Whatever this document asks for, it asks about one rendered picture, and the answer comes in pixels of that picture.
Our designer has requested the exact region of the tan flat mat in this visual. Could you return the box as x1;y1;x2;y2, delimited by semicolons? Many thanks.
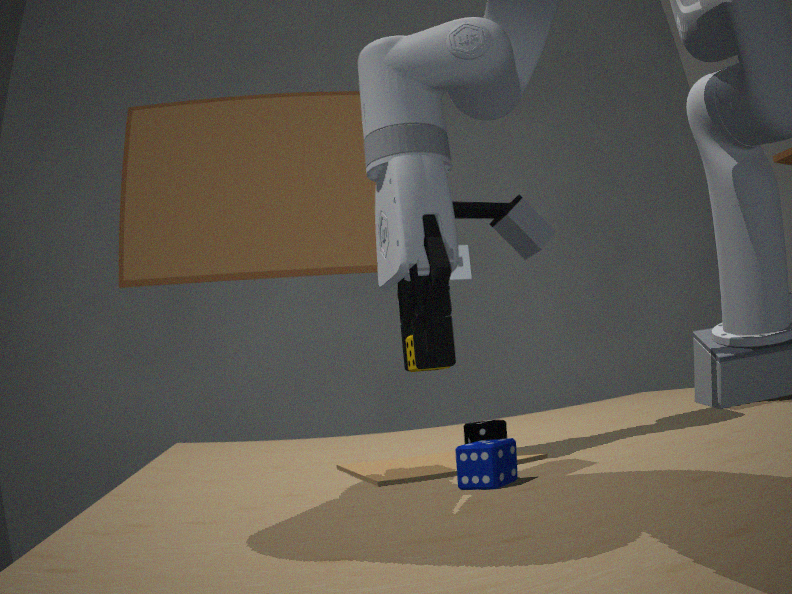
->
336;451;548;487

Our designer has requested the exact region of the yellow die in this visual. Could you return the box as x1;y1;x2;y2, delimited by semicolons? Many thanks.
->
405;335;451;372

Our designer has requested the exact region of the blue die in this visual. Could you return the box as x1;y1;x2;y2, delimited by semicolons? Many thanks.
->
455;438;518;490

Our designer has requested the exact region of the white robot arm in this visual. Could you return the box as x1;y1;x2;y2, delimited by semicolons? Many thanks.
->
358;0;792;347

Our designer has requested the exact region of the black die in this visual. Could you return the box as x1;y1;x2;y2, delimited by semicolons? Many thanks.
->
464;420;507;444

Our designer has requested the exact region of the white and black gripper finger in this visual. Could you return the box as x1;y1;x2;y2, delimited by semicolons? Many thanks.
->
409;214;456;369
398;278;418;371

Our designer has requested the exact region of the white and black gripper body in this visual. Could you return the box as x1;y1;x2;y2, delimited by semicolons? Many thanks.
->
366;152;459;290

